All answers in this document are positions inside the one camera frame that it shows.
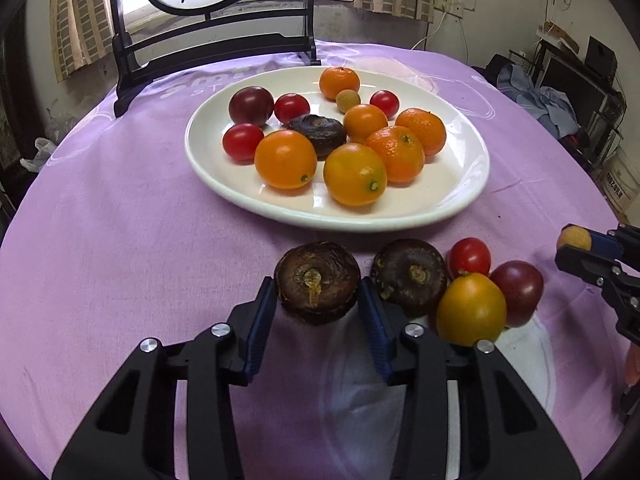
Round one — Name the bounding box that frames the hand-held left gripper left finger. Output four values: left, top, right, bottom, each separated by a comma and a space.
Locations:
50, 275, 278, 480

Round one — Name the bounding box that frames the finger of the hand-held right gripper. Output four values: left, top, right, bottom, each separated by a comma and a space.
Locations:
555, 246, 640, 346
587, 224, 640, 261

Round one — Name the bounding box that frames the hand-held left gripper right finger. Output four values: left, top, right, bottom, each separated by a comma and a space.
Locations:
357, 276, 583, 480

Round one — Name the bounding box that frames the tan longan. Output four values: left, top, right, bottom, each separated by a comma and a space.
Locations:
556, 226, 593, 252
335, 89, 362, 113

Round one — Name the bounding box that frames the dark brown water chestnut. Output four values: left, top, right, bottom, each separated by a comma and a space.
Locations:
287, 114, 347, 160
371, 238, 448, 318
274, 241, 362, 327

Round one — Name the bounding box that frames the large dark purple tomato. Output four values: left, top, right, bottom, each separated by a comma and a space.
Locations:
489, 260, 545, 328

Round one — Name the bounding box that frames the yellow-green tomato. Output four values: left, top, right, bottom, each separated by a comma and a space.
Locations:
436, 272, 508, 347

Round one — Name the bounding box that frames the red cherry tomato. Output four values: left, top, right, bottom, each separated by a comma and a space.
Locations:
369, 90, 400, 119
446, 237, 492, 280
222, 123, 265, 163
274, 93, 311, 125

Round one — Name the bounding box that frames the white oval plate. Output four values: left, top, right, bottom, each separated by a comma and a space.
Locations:
184, 66, 491, 233

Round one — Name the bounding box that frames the orange cherry tomato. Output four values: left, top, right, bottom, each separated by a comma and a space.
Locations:
323, 143, 388, 208
343, 104, 389, 144
254, 130, 318, 190

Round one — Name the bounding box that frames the mandarin orange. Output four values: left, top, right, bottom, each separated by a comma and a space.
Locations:
365, 125, 426, 184
319, 66, 361, 101
395, 108, 447, 157

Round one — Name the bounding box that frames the small dark purple tomato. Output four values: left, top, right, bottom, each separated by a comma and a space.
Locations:
229, 86, 275, 127

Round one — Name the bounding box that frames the person's right hand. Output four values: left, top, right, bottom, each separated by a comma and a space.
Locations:
625, 344, 640, 388

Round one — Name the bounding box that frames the white printed bucket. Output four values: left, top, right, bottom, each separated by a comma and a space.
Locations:
600, 152, 640, 216

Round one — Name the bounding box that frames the purple tablecloth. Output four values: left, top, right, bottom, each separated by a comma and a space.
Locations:
0, 39, 636, 480

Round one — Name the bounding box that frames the blue cloth pile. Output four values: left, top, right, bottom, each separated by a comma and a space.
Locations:
487, 62, 583, 136

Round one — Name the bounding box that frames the black metal rack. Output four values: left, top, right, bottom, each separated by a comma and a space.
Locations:
509, 39, 628, 161

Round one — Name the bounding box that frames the black speaker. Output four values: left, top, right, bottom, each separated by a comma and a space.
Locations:
586, 36, 618, 82

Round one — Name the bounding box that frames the round painted screen black stand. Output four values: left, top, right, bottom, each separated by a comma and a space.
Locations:
109, 0, 322, 119

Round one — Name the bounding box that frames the white plastic bag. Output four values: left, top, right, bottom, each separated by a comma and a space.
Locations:
20, 137, 58, 173

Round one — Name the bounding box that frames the white cable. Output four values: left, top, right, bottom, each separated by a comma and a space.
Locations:
411, 10, 448, 52

